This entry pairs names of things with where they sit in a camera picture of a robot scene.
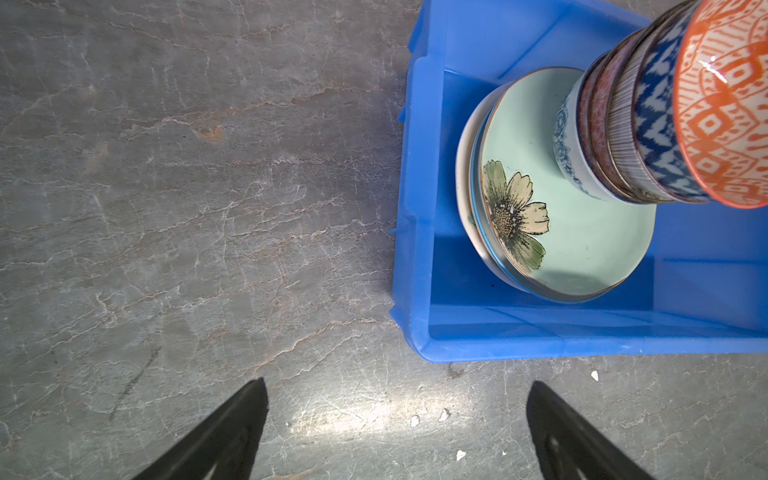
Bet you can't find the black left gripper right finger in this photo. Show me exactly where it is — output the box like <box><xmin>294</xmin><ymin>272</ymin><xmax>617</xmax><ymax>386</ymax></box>
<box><xmin>526</xmin><ymin>381</ymin><xmax>651</xmax><ymax>479</ymax></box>

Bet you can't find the white watermelon pattern plate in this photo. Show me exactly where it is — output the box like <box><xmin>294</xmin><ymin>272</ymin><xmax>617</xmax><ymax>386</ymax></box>
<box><xmin>466</xmin><ymin>118</ymin><xmax>526</xmax><ymax>292</ymax></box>

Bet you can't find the light green ceramic plate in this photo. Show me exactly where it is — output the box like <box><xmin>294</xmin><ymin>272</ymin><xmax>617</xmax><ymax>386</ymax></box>
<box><xmin>476</xmin><ymin>67</ymin><xmax>656</xmax><ymax>303</ymax></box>

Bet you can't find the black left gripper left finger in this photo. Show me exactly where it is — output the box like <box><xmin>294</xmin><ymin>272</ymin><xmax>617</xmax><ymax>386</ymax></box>
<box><xmin>136</xmin><ymin>378</ymin><xmax>269</xmax><ymax>479</ymax></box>

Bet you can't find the white plate with pink pattern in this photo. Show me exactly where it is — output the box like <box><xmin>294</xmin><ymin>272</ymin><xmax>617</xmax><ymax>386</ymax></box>
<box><xmin>455</xmin><ymin>85</ymin><xmax>516</xmax><ymax>287</ymax></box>

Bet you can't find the blue plastic bin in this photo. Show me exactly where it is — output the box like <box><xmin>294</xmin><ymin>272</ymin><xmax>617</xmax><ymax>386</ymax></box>
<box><xmin>391</xmin><ymin>1</ymin><xmax>767</xmax><ymax>362</ymax></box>

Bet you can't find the red patterned bowl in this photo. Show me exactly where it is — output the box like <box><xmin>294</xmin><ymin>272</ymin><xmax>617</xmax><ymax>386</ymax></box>
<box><xmin>605</xmin><ymin>5</ymin><xmax>691</xmax><ymax>205</ymax></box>

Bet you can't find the brown leaf pattern bowl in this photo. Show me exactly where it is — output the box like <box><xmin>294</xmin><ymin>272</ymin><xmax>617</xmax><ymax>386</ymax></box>
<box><xmin>576</xmin><ymin>53</ymin><xmax>629</xmax><ymax>203</ymax></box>
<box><xmin>589</xmin><ymin>30</ymin><xmax>643</xmax><ymax>204</ymax></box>

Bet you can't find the blue white patterned bowl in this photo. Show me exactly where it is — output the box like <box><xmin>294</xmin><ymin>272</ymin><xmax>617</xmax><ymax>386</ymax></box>
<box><xmin>553</xmin><ymin>73</ymin><xmax>618</xmax><ymax>201</ymax></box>

